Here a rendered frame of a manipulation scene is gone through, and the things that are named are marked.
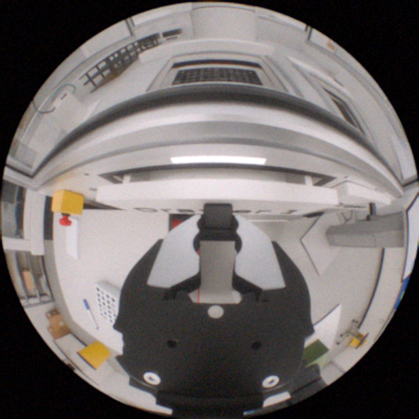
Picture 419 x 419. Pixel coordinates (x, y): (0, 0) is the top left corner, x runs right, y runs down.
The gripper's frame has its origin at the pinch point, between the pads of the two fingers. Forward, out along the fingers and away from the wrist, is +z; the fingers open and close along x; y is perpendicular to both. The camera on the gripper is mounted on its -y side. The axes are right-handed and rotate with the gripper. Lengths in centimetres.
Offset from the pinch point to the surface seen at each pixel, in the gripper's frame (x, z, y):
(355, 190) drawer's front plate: 19.3, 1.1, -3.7
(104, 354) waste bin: -164, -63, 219
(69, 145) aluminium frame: -14.5, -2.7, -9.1
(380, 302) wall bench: 303, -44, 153
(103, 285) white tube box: -28.8, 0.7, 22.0
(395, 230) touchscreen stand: 96, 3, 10
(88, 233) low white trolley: -36.8, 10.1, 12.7
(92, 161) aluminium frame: -11.9, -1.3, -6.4
